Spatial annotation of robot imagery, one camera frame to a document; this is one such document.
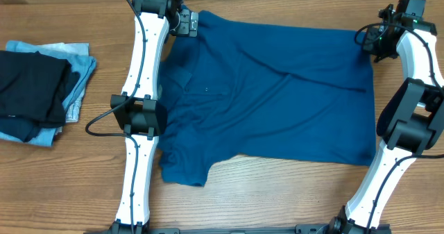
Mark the blue polo shirt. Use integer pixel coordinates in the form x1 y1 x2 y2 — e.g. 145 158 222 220
158 11 376 187

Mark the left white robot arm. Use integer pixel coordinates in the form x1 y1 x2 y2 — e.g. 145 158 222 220
109 0 198 233

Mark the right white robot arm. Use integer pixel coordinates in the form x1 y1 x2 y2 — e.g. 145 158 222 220
321 0 443 233

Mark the light blue folded garment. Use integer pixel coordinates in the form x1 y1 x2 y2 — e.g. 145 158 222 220
0 40 97 148

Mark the black folded garment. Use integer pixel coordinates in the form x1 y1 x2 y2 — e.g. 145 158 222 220
1 51 80 128

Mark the dark navy folded garment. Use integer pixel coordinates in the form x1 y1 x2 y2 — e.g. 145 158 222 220
1 72 80 142

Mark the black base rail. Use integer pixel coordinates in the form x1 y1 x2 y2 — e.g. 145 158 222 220
86 224 392 234

